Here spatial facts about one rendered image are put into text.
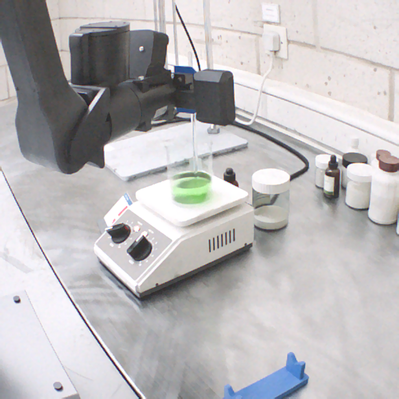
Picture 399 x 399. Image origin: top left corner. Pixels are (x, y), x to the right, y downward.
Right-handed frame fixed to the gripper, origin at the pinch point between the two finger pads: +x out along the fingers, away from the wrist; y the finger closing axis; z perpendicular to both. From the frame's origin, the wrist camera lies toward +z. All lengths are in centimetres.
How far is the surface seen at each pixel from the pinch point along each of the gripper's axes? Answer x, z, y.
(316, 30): 55, 1, 1
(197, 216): -2.2, -17.3, -2.1
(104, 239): -6.6, -22.1, 11.2
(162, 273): -8.4, -22.9, -0.3
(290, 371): -16.1, -24.8, -22.3
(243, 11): 67, 3, 26
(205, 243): -1.9, -21.3, -2.8
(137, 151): 28.0, -24.7, 32.8
